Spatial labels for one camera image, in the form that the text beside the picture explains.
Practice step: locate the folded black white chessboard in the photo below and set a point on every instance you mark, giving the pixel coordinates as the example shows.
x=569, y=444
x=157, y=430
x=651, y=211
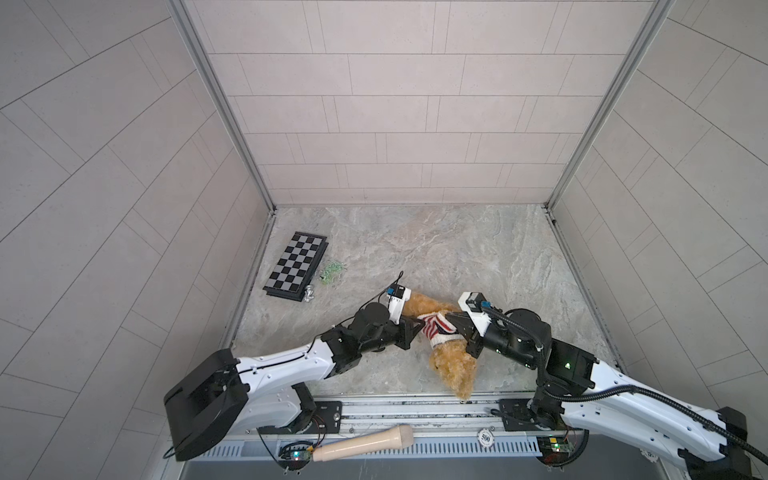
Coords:
x=296, y=266

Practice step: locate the beige cylindrical handle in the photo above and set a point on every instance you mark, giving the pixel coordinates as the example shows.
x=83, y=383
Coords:
x=396, y=438

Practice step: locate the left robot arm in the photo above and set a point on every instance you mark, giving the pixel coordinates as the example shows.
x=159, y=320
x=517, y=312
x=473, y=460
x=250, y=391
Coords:
x=226, y=394

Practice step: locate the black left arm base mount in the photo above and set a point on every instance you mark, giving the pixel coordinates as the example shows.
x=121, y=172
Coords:
x=318, y=414

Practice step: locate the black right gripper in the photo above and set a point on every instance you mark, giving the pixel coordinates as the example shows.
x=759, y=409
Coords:
x=473, y=340

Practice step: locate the clear bag of green bricks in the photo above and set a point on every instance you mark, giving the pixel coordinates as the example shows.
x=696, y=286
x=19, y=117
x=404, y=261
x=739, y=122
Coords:
x=331, y=272

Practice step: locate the right green circuit board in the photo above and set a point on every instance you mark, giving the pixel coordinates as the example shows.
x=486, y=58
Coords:
x=554, y=449

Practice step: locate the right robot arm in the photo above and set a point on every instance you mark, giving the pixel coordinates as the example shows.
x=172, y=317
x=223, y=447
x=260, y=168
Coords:
x=576, y=388

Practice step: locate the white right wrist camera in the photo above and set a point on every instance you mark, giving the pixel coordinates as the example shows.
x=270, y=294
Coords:
x=473, y=303

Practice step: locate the knitted american flag sweater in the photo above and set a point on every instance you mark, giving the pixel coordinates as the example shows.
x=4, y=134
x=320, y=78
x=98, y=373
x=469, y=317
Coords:
x=438, y=329

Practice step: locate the left green circuit board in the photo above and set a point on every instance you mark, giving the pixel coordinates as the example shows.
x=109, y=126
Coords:
x=297, y=455

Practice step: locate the green circuit board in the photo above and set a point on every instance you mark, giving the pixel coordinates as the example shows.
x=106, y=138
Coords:
x=297, y=455
x=554, y=449

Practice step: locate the tan plush teddy bear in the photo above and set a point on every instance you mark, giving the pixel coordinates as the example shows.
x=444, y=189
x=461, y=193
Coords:
x=450, y=361

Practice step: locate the silver foil wrapped item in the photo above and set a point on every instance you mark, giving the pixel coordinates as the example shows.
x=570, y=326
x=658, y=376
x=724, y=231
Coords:
x=308, y=294

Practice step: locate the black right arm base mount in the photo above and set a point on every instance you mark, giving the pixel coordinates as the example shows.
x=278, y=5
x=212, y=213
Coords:
x=528, y=411

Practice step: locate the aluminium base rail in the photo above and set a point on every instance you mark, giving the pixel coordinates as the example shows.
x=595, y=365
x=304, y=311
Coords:
x=444, y=428

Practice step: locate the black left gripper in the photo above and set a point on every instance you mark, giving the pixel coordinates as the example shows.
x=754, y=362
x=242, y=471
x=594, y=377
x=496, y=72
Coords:
x=403, y=335

